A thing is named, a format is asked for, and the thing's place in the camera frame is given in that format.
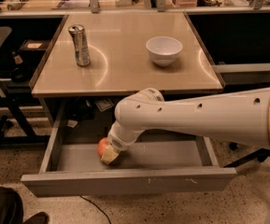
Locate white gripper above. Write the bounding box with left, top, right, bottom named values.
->
left=101, top=132, right=132, bottom=164

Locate red apple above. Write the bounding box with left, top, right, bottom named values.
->
left=97, top=137, right=108, bottom=157

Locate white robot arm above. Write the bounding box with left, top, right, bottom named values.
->
left=97, top=88, right=270, bottom=164

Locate open grey drawer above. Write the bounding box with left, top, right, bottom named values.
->
left=21, top=107, right=236, bottom=197

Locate white bowl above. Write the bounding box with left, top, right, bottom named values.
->
left=146, top=36, right=183, bottom=67

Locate dark bag on floor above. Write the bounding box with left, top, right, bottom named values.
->
left=0, top=187, right=49, bottom=224

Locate silver drink can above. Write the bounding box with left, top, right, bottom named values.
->
left=68, top=24, right=91, bottom=67

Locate office chair right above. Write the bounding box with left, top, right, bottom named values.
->
left=225, top=148, right=270, bottom=168

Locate black floor cable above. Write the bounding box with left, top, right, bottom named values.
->
left=79, top=195, right=113, bottom=224

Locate cabinet frame with countertop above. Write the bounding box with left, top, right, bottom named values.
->
left=30, top=11, right=224, bottom=120

